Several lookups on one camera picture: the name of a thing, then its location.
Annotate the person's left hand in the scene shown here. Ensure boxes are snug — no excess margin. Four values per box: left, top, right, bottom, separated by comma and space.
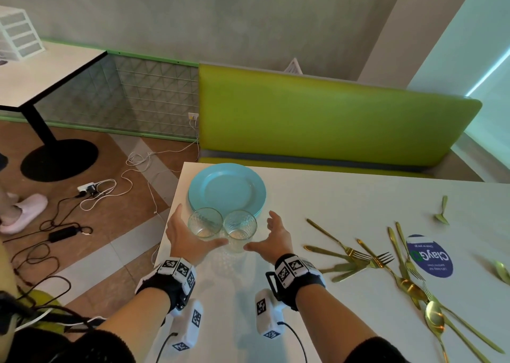
165, 204, 230, 266

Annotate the person's right hand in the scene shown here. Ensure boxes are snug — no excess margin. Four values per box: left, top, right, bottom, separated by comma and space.
243, 210, 305, 266

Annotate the clear drinking glass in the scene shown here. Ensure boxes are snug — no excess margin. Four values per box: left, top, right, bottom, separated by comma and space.
188, 207, 224, 242
222, 209, 259, 254

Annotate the blue plate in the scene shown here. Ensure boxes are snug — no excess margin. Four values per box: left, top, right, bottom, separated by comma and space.
187, 189, 267, 220
187, 187, 267, 218
187, 185, 267, 216
188, 162, 267, 214

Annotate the person's left forearm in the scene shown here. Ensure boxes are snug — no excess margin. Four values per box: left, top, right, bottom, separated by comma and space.
95, 288, 173, 363

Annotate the black power brick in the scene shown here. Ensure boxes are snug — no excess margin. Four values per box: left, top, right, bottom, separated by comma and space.
48, 226, 79, 243

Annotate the green bench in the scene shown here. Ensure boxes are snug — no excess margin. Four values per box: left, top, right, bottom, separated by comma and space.
198, 63, 483, 178

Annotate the black knitted sleeve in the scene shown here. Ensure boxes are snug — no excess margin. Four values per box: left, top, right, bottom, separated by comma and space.
15, 328, 136, 363
343, 336, 411, 363

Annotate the blue round sticker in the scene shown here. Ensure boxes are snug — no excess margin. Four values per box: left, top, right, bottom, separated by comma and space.
406, 234, 455, 279

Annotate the white side table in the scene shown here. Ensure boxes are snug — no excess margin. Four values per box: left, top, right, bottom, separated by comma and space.
0, 39, 108, 183

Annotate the white roller blind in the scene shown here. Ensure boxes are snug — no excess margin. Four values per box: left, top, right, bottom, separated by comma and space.
464, 46, 510, 168

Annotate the white drawer unit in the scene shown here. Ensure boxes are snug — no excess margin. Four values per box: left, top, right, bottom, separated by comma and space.
0, 6, 45, 61

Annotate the black marker wrist strap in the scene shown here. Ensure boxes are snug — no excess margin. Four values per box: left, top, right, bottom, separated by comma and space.
134, 257, 197, 311
265, 254, 327, 311

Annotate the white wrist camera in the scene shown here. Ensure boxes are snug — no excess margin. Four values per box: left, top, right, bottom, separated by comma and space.
254, 289, 287, 340
169, 299, 204, 353

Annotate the white floor cable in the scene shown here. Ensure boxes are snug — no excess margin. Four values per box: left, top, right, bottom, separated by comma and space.
79, 169, 134, 212
126, 117, 200, 172

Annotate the black camera cable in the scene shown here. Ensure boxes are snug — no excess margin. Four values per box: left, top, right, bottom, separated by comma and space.
277, 322, 310, 363
154, 332, 179, 363

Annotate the black floor cable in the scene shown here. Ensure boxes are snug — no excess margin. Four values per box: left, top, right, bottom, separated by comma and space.
10, 191, 95, 288

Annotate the grey wire mesh panel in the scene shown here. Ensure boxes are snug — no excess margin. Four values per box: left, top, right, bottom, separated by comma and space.
33, 52, 200, 140

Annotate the black cable bundle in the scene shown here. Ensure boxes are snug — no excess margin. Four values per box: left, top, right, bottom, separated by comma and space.
0, 273, 108, 335

